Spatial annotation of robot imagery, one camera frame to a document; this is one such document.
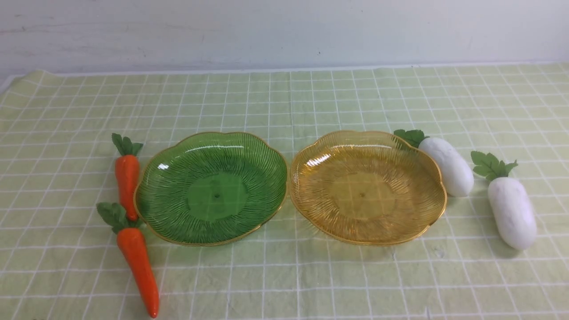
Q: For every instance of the amber ribbed plastic plate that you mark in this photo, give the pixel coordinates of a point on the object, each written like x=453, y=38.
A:
x=367, y=188

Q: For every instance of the white toy radish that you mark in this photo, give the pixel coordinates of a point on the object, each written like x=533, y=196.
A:
x=509, y=201
x=456, y=174

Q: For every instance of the green ribbed plastic plate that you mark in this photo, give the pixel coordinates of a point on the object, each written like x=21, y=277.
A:
x=211, y=188

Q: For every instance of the orange toy carrot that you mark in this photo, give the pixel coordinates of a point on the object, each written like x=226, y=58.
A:
x=127, y=172
x=132, y=244

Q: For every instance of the green checked tablecloth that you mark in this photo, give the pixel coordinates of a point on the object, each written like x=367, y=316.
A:
x=59, y=260

